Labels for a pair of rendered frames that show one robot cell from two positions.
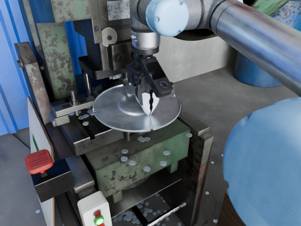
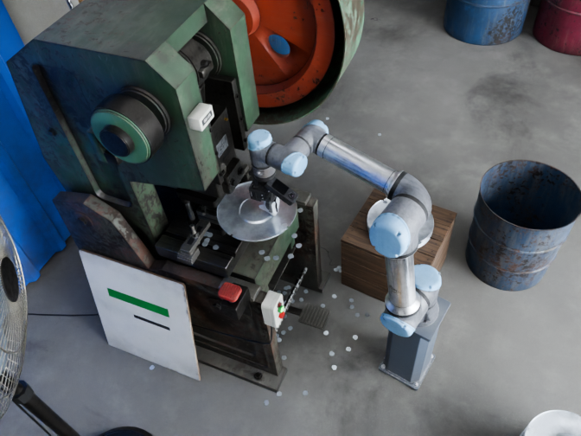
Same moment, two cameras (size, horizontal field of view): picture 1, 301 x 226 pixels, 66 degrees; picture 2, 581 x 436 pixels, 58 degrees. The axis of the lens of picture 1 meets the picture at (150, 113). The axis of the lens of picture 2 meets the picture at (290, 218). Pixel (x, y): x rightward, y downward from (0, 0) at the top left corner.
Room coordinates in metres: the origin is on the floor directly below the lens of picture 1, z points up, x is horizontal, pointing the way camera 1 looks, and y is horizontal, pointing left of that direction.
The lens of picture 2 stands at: (-0.53, 0.55, 2.19)
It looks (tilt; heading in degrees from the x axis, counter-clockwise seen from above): 49 degrees down; 332
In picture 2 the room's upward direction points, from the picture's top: 7 degrees counter-clockwise
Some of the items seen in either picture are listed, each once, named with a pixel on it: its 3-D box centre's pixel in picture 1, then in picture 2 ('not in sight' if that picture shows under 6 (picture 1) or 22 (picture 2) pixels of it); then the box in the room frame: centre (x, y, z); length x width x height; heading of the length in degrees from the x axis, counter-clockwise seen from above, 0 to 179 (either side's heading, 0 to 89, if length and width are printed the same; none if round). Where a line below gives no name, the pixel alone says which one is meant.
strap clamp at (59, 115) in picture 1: (72, 103); (194, 236); (0.71, 0.28, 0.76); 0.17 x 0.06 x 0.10; 123
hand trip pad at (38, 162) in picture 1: (41, 169); (231, 297); (0.43, 0.29, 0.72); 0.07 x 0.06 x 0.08; 33
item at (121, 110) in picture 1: (137, 103); (256, 209); (0.66, 0.04, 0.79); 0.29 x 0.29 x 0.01
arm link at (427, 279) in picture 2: not in sight; (421, 285); (0.14, -0.30, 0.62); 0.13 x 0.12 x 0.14; 110
